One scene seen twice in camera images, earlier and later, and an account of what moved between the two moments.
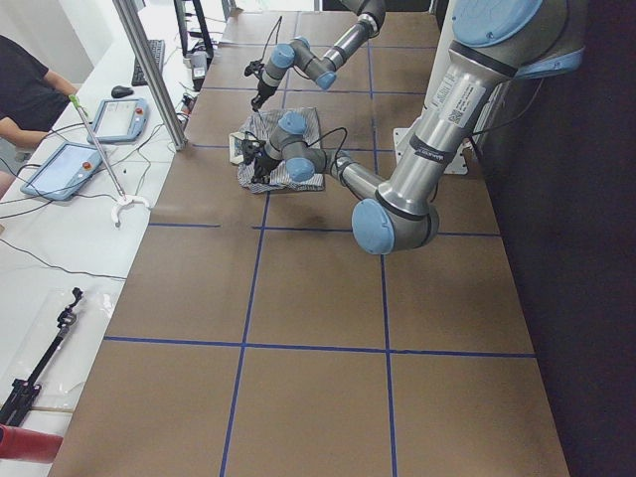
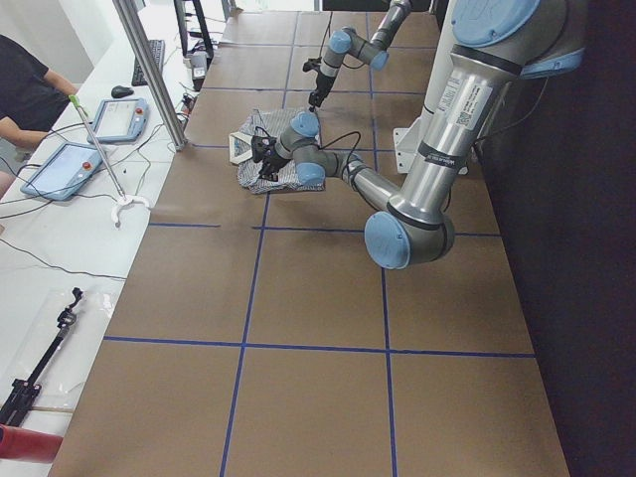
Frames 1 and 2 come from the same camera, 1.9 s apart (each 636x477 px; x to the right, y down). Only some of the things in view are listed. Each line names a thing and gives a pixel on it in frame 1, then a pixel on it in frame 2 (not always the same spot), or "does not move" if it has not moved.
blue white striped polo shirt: (257, 126) does not move
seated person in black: (32, 100) does not move
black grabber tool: (13, 402) does not move
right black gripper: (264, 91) -> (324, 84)
